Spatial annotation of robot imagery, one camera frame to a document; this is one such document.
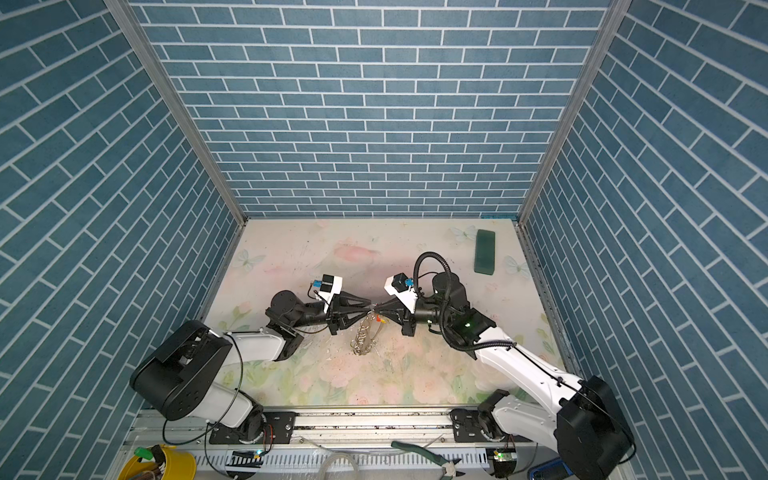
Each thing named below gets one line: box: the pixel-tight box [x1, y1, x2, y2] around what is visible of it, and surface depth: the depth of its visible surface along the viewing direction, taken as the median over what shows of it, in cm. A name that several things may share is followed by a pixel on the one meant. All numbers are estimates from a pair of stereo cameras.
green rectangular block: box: [474, 230, 495, 275], surface depth 112 cm
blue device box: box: [528, 459, 574, 480], surface depth 68 cm
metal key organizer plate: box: [350, 310, 376, 356], surface depth 73 cm
